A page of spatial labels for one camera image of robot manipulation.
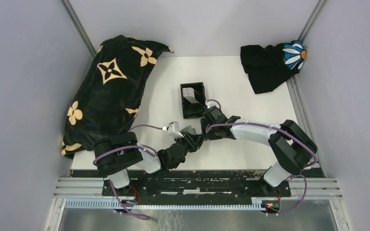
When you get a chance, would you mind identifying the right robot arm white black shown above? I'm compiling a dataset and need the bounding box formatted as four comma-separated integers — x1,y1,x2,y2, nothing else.
201,106,318,196

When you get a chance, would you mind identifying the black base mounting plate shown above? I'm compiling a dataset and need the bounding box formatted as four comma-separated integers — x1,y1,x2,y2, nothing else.
116,170,291,205

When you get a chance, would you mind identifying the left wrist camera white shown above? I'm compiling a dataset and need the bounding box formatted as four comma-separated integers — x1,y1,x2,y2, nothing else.
162,121,184,139

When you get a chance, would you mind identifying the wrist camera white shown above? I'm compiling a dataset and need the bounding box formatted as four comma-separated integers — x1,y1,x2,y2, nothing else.
205,101,214,109
162,121,184,139

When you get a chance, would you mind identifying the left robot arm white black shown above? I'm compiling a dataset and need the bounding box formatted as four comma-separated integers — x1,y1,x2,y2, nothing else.
93,131,205,196

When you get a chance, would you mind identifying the green leather card holder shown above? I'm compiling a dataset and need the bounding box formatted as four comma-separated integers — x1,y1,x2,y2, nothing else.
180,125,198,135

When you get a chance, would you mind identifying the stack of cards in bin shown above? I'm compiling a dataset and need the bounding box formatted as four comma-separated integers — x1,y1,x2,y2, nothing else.
182,87,204,105

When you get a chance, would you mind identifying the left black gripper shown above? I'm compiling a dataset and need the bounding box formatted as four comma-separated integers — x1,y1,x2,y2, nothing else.
174,130,206,155

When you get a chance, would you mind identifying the slotted grey cable duct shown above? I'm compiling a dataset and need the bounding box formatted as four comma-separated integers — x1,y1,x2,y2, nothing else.
64,199,270,211

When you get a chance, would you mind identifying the black plastic bin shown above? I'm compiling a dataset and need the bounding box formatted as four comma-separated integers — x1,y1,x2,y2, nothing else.
180,82,207,119

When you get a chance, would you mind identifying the black blanket with tan flowers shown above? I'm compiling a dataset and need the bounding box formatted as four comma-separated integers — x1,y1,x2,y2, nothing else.
61,35,173,156

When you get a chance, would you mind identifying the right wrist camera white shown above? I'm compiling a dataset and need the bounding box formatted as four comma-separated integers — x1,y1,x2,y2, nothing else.
205,101,214,109

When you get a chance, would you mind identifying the aluminium rail frame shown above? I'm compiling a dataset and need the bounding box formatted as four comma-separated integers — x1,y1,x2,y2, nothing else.
44,177,350,231

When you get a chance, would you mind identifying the black cloth with daisy print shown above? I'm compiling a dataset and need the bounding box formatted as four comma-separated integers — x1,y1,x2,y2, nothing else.
240,40,307,94

